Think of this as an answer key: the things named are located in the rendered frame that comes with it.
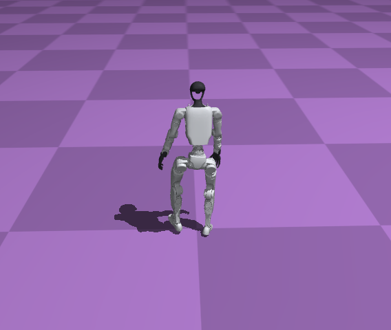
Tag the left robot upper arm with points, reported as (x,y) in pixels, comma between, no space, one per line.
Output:
(178,115)

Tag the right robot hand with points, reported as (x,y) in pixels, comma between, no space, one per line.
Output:
(216,157)

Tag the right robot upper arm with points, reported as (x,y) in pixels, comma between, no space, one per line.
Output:
(217,122)

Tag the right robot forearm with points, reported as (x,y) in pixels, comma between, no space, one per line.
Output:
(217,143)

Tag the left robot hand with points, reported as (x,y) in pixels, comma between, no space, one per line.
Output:
(162,155)

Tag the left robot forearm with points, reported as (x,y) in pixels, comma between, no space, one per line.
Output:
(168,143)

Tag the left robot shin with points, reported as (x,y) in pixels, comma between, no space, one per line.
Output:
(176,203)

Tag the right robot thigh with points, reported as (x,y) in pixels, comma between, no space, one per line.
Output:
(210,175)

